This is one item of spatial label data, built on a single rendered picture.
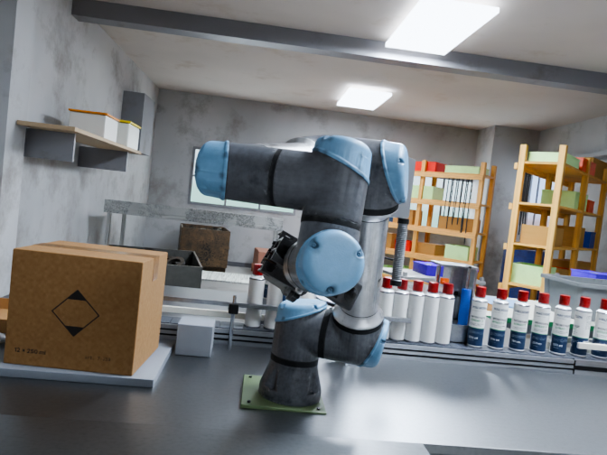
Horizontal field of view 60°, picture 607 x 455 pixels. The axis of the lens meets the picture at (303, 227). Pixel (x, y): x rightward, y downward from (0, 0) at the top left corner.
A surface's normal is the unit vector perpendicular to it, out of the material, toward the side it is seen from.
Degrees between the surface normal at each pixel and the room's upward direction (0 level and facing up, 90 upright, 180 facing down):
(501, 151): 90
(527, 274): 90
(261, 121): 90
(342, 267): 81
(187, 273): 90
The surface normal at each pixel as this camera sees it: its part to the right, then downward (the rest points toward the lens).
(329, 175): -0.19, -0.16
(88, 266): 0.02, 0.05
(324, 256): 0.18, -0.09
